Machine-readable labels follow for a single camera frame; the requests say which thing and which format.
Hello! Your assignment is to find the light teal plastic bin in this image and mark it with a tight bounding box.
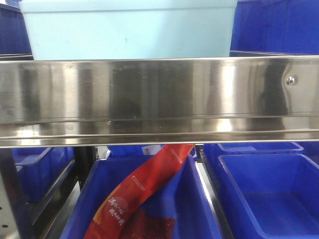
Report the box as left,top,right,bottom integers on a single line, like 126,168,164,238
19,0,237,60

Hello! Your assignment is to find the blue bin rear centre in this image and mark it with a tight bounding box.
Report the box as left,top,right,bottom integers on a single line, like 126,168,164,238
107,144,164,157

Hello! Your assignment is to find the blue bin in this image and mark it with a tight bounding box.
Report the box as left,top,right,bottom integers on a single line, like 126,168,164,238
107,144,164,157
61,156,222,239
203,142,304,168
0,3,31,55
218,154,319,239
297,141,319,164
11,147,74,203
231,0,319,55

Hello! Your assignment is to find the blue bin rear right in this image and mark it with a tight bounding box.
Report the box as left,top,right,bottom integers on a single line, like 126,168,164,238
203,142,304,168

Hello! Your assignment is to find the blue bin lower centre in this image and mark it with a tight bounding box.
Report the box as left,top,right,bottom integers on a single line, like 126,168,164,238
61,156,222,239

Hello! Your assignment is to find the white roller track right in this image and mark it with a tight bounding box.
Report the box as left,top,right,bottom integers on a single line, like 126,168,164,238
195,144,234,239

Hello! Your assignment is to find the red snack package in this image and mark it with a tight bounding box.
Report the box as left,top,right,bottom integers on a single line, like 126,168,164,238
84,144,194,239

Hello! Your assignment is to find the blue bin lower left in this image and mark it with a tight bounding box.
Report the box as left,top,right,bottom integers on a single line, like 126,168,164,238
11,147,74,203

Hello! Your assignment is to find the blue bin upper right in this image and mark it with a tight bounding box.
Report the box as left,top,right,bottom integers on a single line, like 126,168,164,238
231,0,319,55

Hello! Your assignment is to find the blue bin lower right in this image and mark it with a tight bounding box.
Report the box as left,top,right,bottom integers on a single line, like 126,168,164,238
218,154,319,239

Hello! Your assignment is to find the blue bin far right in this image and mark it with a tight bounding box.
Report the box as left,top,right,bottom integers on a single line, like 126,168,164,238
297,141,319,164

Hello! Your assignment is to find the blue bin upper left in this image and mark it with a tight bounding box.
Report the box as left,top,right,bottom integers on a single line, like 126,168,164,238
0,3,31,55

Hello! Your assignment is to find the black shelf upright post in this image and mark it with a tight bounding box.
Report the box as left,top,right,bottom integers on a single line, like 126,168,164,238
74,146,98,191

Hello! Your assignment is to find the stainless steel shelf front rail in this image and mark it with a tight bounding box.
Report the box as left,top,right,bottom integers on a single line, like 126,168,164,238
0,56,319,148

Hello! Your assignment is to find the rail screw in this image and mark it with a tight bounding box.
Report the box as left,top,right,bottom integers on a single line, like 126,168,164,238
285,76,298,85

